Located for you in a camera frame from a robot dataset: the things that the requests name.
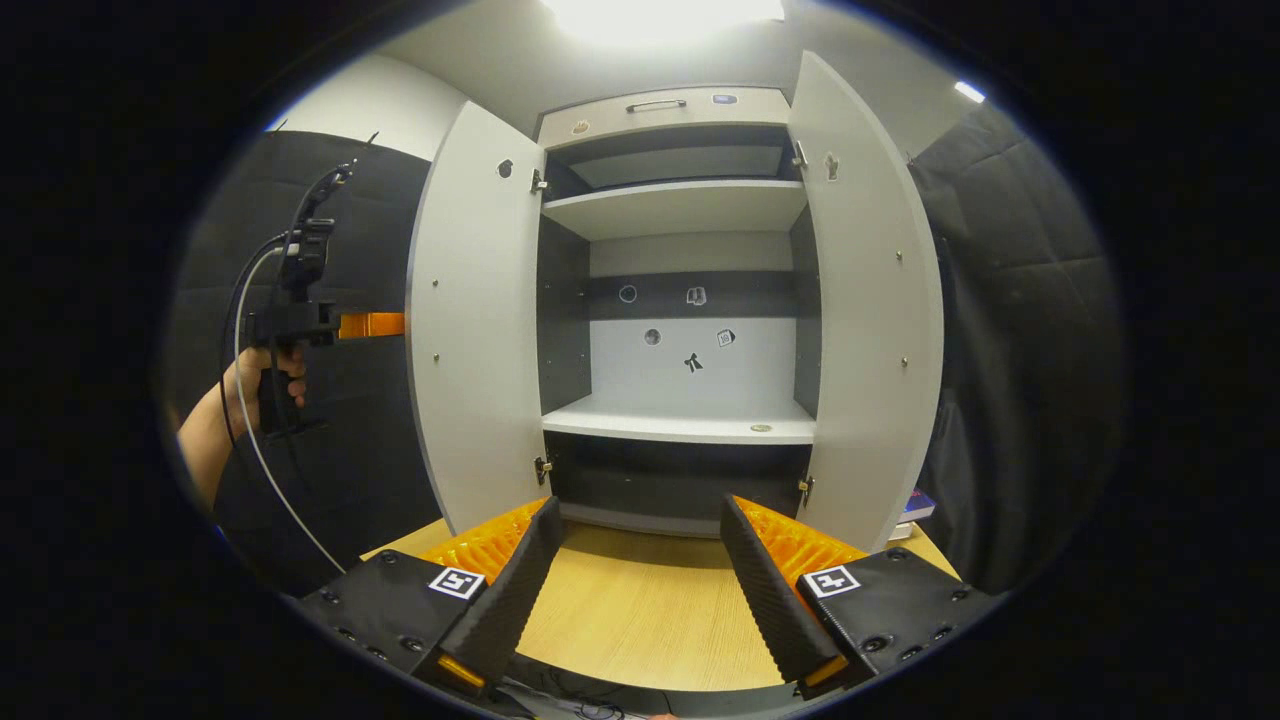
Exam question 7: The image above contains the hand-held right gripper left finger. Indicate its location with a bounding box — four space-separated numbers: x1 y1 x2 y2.
300 495 568 696

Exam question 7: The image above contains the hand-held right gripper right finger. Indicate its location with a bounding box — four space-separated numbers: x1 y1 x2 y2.
719 493 1001 699

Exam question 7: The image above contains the grey shoe cabinet door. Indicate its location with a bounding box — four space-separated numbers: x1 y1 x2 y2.
787 50 946 554
405 100 551 536

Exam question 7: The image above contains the grey double-door shoe cabinet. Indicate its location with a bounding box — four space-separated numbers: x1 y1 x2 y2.
535 85 826 541

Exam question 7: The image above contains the white cabinet shelf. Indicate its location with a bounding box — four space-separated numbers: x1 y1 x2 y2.
541 393 817 446
542 180 808 241

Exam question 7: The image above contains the grey cabinet drawer front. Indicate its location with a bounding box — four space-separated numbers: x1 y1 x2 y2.
538 87 791 151

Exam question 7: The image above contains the black backdrop cloth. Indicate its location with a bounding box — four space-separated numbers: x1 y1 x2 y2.
165 100 1126 596

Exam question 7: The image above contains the large ceiling light panel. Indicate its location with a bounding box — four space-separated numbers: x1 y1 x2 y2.
540 0 786 46

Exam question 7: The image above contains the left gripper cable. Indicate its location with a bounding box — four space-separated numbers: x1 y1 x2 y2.
220 235 346 576

